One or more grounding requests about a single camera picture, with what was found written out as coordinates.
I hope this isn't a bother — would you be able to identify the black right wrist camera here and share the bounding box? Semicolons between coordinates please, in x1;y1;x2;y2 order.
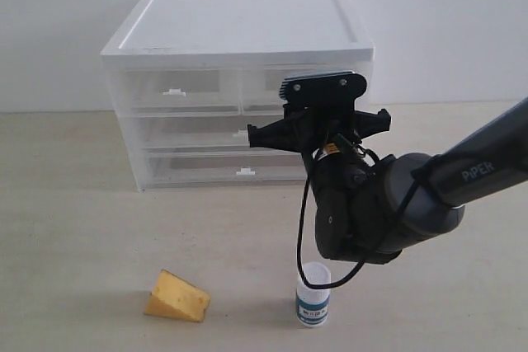
279;70;367;109

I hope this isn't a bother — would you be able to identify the clear wide drawer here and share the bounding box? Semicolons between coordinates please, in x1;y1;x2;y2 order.
139;150;306;190
137;115;282;153

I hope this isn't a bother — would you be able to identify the white plastic drawer cabinet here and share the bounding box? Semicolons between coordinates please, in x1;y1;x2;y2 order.
101;0;375;191

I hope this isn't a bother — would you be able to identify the clear bottom wide drawer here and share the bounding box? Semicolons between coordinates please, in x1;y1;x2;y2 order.
139;150;306;190

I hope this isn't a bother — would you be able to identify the clear middle wide drawer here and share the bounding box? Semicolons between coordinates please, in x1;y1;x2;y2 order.
137;115;282;153

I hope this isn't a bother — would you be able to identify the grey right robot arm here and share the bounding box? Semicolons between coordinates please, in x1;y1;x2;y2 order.
247;102;527;265

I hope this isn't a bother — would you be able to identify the white capped pill bottle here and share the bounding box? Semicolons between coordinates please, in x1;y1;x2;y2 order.
295;261;332;327

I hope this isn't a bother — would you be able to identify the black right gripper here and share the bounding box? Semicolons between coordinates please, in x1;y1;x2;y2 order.
247;103;391;154

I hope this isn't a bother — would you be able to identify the yellow cheese wedge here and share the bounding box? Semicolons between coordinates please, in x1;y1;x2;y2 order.
143;269;211;323

